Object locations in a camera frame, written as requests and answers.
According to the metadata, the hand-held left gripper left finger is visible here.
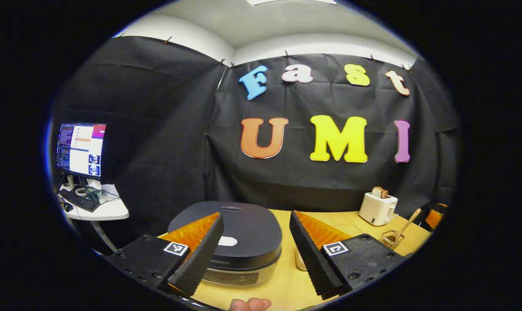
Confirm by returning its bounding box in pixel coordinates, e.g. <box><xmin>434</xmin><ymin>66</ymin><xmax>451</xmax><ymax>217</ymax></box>
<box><xmin>108</xmin><ymin>212</ymin><xmax>225</xmax><ymax>298</ymax></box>

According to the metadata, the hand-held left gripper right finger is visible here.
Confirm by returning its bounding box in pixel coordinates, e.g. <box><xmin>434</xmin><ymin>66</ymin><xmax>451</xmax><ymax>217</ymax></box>
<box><xmin>289</xmin><ymin>210</ymin><xmax>406</xmax><ymax>299</ymax></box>

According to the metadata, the wooden spoon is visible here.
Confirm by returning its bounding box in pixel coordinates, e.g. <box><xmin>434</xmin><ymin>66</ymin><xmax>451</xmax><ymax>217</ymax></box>
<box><xmin>393</xmin><ymin>209</ymin><xmax>422</xmax><ymax>242</ymax></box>

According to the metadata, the metal wire chopstick holder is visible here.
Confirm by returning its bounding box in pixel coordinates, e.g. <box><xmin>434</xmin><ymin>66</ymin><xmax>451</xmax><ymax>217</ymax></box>
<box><xmin>380</xmin><ymin>230</ymin><xmax>405</xmax><ymax>250</ymax></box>

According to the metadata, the dark grey rice cooker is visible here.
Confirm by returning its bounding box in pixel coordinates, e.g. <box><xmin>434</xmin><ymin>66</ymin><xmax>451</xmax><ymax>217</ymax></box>
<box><xmin>167</xmin><ymin>200</ymin><xmax>283</xmax><ymax>286</ymax></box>

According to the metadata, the white toaster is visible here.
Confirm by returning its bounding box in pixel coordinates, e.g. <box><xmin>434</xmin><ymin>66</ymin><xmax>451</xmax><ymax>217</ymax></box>
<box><xmin>359</xmin><ymin>192</ymin><xmax>398</xmax><ymax>226</ymax></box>

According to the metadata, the white side table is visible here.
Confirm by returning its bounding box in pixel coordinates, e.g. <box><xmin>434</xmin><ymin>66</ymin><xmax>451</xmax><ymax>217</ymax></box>
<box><xmin>58</xmin><ymin>184</ymin><xmax>130</xmax><ymax>253</ymax></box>

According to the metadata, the black backdrop cloth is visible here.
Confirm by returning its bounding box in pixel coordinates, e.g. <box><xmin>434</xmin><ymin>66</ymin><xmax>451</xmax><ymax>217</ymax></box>
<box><xmin>49</xmin><ymin>35</ymin><xmax>460</xmax><ymax>242</ymax></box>

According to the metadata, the black keyboard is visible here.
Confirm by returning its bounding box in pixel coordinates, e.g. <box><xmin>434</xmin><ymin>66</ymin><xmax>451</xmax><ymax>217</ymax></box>
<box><xmin>59</xmin><ymin>189</ymin><xmax>101</xmax><ymax>213</ymax></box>

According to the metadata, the computer monitor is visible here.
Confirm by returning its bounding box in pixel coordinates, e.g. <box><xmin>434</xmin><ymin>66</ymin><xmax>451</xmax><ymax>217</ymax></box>
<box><xmin>56</xmin><ymin>123</ymin><xmax>107</xmax><ymax>188</ymax></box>

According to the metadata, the ceiling light panel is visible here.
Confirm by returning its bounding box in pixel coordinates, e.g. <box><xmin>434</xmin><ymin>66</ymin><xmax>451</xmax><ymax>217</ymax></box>
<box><xmin>246</xmin><ymin>0</ymin><xmax>337</xmax><ymax>6</ymax></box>

